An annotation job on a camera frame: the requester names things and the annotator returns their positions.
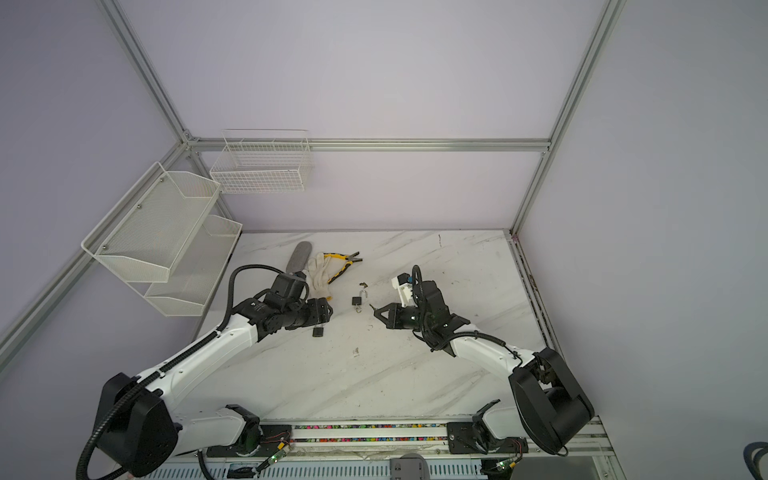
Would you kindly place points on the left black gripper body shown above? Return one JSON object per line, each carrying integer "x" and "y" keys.
{"x": 295, "y": 315}

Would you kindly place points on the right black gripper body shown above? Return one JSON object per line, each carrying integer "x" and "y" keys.
{"x": 420, "y": 320}

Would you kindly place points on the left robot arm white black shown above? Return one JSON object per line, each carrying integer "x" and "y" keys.
{"x": 137, "y": 425}

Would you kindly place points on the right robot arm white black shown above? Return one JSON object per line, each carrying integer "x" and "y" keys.
{"x": 550, "y": 403}

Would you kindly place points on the white work glove yellow cuff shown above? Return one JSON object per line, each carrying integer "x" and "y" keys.
{"x": 317, "y": 276}

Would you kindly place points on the grey oval sharpening stone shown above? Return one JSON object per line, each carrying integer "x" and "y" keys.
{"x": 299, "y": 257}

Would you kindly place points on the yellow black pliers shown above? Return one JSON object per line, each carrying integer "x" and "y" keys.
{"x": 342, "y": 260}

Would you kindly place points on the white two-tier mesh shelf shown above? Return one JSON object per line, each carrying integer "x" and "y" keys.
{"x": 166, "y": 242}

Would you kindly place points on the grey round object bottom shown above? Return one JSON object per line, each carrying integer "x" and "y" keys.
{"x": 409, "y": 467}

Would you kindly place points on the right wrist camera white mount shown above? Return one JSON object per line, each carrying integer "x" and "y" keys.
{"x": 403, "y": 284}

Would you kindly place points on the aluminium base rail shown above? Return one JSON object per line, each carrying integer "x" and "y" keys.
{"x": 493, "y": 446}

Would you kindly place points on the white wire basket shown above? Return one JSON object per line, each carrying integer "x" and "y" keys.
{"x": 256, "y": 161}

